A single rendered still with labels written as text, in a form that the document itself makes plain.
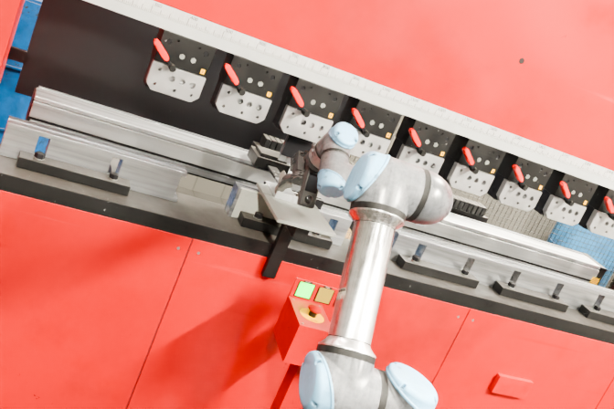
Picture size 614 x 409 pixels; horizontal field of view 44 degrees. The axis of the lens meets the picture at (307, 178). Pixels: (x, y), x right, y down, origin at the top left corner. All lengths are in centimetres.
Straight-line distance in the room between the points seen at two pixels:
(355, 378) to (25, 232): 104
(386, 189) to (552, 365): 153
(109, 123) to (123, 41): 34
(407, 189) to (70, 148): 100
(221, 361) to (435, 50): 113
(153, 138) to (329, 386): 123
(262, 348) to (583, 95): 130
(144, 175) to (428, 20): 93
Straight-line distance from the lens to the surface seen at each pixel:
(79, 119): 241
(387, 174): 153
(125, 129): 242
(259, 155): 247
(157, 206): 217
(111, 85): 266
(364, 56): 222
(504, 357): 279
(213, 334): 234
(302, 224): 208
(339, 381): 145
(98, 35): 262
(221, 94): 214
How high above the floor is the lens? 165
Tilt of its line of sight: 15 degrees down
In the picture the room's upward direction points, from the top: 23 degrees clockwise
